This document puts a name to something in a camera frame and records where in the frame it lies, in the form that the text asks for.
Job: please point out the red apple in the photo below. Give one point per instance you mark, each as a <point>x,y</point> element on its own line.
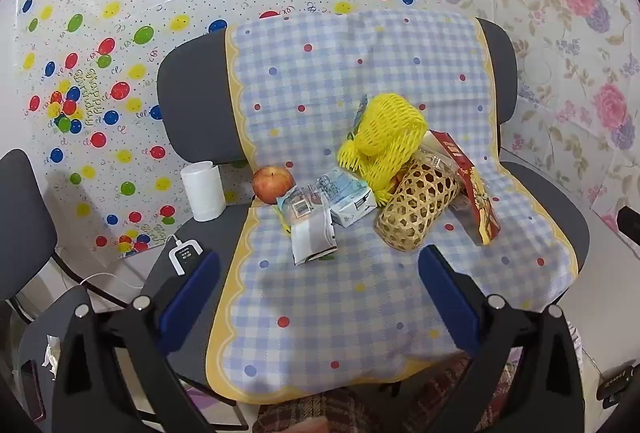
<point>272,185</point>

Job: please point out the white timer device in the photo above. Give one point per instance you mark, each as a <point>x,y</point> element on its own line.
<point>182,255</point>

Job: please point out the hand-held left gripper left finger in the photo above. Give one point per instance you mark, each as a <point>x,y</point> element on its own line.
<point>192,298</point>

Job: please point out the clear yellow-label plastic packet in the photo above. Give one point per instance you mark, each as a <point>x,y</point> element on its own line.
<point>312,238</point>

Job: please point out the blue checkered dotted cloth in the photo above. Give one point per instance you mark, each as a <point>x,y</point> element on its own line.
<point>325,313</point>

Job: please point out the crumpled white tissue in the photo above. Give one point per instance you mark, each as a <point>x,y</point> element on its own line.
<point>51,355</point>

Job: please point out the floral print sheet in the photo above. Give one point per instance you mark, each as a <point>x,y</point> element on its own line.
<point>550,38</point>

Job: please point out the blue white milk carton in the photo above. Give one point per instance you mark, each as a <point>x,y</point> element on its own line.
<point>352,205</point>

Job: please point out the white paper roll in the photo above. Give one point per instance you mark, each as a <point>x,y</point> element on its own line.
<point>202,193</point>

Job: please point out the red cardboard box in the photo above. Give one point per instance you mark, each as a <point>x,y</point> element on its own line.
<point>480,208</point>

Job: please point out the grey office chair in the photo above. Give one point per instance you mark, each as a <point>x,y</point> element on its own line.
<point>190,78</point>

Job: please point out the dark red phone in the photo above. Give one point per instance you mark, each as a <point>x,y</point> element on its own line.
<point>32,388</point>

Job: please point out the person's plaid trousers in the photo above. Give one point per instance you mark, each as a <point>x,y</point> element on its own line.
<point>350,413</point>

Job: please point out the black clip device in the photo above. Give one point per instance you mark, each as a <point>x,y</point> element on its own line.
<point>616,385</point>

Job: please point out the yellow foam fruit net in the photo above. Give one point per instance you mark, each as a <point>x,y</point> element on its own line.
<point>385,133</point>

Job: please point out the dark grey side chair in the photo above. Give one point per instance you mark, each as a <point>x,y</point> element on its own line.
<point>25,213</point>

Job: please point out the woven bamboo basket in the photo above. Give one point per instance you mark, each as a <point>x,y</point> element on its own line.
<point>415,208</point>

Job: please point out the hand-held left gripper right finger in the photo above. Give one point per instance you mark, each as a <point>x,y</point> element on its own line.
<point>450,298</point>

